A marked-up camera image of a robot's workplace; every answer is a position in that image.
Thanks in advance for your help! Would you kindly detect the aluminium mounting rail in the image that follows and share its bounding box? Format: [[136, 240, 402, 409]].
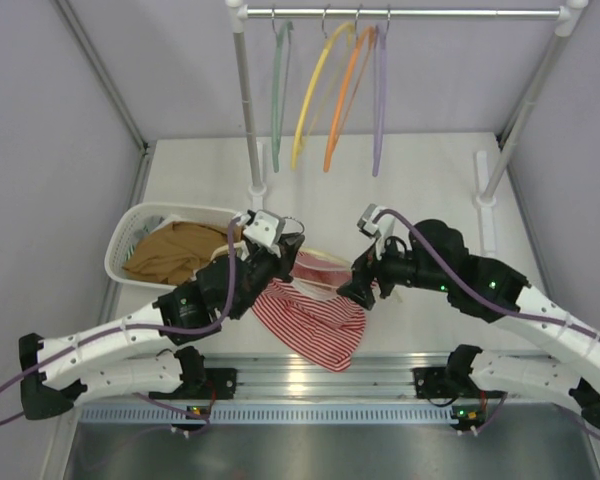
[[99, 352, 600, 404]]

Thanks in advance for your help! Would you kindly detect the white slotted cable duct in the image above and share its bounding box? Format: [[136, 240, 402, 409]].
[[80, 403, 459, 425]]

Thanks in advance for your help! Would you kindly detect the cream hanger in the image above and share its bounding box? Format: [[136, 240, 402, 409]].
[[207, 217, 406, 306]]

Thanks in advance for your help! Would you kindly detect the tan brown garment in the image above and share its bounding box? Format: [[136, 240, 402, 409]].
[[123, 221, 229, 286]]

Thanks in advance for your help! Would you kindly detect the purple cable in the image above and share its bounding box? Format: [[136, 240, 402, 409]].
[[0, 219, 244, 429], [374, 208, 600, 354]]

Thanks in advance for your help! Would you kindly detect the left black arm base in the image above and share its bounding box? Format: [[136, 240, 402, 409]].
[[178, 368, 238, 400]]

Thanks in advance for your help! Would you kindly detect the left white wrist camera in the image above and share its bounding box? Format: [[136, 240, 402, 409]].
[[233, 209, 286, 258]]

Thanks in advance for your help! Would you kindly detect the purple hanger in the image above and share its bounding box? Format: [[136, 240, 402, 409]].
[[372, 25, 387, 177]]

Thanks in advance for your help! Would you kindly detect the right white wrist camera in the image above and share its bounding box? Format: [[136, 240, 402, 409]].
[[357, 203, 395, 260]]

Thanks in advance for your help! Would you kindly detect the yellow hanger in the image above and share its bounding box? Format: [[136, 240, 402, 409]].
[[291, 22, 355, 170]]

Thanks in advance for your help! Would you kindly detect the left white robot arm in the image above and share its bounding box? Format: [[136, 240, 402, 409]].
[[18, 234, 305, 420]]

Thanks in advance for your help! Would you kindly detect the silver clothes rack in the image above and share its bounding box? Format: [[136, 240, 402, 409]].
[[224, 1, 588, 256]]

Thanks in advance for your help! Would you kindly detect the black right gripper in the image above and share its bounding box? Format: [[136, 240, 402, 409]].
[[337, 228, 451, 309]]

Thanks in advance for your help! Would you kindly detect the green hanger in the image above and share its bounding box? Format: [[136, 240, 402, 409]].
[[270, 20, 294, 173]]

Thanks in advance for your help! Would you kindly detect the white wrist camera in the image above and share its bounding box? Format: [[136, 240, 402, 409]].
[[233, 209, 286, 258], [357, 203, 395, 260]]

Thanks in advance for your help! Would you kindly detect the white plastic laundry basket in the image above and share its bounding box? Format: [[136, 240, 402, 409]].
[[104, 202, 238, 291]]

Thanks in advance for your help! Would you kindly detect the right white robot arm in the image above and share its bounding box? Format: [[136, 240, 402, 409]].
[[337, 208, 600, 430]]

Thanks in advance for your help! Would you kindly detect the orange hanger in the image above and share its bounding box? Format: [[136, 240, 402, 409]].
[[323, 26, 377, 173]]

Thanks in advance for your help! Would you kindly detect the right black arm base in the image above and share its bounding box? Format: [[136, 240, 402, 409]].
[[412, 366, 504, 406]]

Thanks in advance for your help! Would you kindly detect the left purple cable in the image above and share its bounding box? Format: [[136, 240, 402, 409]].
[[0, 219, 244, 429]]

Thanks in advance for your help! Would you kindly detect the red white striped tank top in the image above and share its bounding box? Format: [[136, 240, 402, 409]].
[[252, 277, 367, 373]]

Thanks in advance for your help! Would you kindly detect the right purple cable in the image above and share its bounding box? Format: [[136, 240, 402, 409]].
[[374, 208, 600, 354]]

